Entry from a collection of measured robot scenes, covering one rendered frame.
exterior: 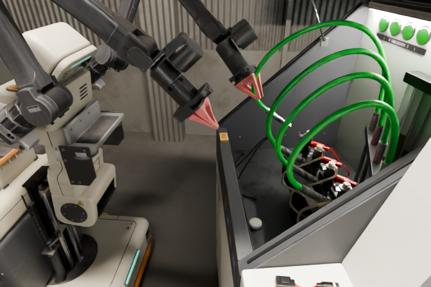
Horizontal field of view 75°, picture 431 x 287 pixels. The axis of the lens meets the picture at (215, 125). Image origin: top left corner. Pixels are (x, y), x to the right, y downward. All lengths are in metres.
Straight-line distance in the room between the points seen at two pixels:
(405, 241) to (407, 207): 0.06
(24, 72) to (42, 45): 0.16
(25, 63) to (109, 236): 1.15
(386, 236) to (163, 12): 2.19
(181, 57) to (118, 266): 1.19
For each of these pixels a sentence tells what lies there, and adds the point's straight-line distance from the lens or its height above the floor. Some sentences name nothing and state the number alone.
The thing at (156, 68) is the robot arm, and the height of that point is 1.34.
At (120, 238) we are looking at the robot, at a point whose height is 0.28.
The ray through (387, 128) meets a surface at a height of 1.20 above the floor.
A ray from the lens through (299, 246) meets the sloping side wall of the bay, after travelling 0.65.
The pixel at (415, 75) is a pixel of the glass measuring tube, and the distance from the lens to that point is 0.92.
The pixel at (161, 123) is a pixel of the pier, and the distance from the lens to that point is 2.81.
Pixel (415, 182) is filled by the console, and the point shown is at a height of 1.22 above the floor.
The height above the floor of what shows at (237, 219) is 0.95.
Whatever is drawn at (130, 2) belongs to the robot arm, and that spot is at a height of 1.43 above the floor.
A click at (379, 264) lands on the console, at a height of 1.07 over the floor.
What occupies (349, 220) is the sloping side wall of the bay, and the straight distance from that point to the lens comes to 0.63.
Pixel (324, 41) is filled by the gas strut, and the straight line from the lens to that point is 1.15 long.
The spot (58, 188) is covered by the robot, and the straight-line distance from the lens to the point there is 1.18.
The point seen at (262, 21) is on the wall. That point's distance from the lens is 2.56.
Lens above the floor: 1.54
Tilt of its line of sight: 29 degrees down
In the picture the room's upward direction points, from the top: straight up
